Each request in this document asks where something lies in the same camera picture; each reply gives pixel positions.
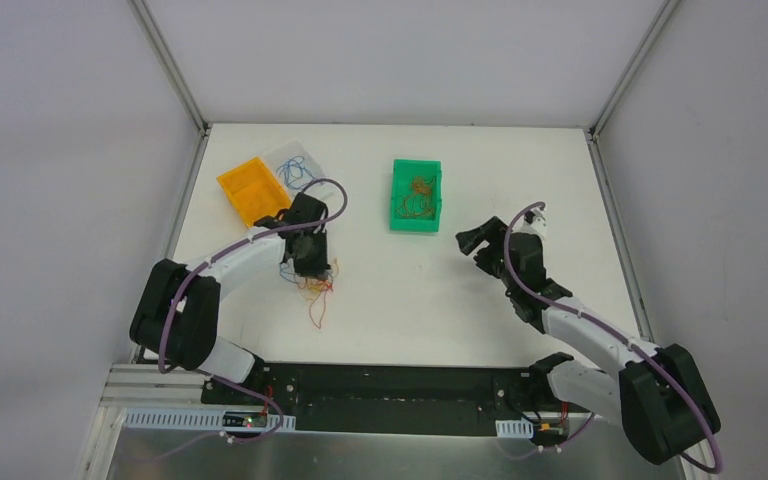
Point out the right aluminium frame rail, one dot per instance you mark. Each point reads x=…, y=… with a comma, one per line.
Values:
x=663, y=16

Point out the yellow plastic bin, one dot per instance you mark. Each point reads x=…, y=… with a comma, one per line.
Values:
x=253, y=191

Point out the left aluminium frame rail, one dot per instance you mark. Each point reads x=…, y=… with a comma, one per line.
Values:
x=168, y=63

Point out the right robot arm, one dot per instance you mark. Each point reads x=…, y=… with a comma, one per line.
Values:
x=655, y=394

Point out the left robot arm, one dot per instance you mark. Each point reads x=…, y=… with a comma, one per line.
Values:
x=178, y=313

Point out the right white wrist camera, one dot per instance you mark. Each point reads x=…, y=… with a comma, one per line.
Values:
x=535, y=223

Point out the left white cable duct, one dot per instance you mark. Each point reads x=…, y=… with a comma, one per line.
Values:
x=234, y=421

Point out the right white cable duct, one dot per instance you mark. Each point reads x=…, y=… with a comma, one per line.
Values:
x=514, y=429

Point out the green plastic bin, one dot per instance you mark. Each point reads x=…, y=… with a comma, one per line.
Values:
x=416, y=196

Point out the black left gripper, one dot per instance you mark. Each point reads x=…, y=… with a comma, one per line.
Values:
x=314, y=266

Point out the white cable duct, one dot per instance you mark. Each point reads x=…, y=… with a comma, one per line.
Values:
x=514, y=429
x=234, y=421

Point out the aluminium frame rail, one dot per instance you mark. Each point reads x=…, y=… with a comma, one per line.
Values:
x=168, y=63
x=663, y=16

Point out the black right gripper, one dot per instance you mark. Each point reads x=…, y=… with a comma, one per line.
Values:
x=490, y=245

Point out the white translucent bin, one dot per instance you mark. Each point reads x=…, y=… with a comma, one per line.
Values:
x=293, y=166

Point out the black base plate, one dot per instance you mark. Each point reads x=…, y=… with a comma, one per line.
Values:
x=414, y=400

